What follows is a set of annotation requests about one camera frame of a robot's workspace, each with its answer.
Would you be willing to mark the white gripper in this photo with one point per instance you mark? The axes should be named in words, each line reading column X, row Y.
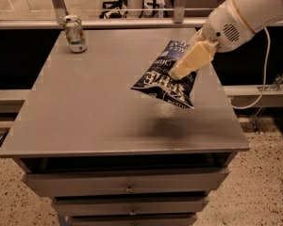
column 226, row 28

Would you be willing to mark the blue Kettle chip bag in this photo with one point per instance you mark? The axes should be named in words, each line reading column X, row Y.
column 157, row 83

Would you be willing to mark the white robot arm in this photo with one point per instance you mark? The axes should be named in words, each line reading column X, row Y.
column 258, row 14

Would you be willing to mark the white green 7up can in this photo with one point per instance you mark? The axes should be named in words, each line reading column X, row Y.
column 74, row 33

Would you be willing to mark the grey metal railing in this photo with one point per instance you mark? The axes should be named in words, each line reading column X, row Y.
column 49, row 14

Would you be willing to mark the black office chair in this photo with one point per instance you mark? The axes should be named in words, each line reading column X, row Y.
column 112, row 10

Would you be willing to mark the top grey drawer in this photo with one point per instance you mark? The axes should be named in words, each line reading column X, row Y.
column 125, row 182

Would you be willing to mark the grey drawer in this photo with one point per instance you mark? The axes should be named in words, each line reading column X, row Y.
column 125, row 182
column 145, row 220
column 130, row 206

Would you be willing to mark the grey drawer cabinet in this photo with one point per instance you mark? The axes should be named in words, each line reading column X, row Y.
column 82, row 115

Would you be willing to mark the bottom grey drawer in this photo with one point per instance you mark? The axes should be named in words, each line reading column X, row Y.
column 145, row 220

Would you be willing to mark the middle grey drawer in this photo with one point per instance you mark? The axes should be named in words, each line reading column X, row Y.
column 130, row 206

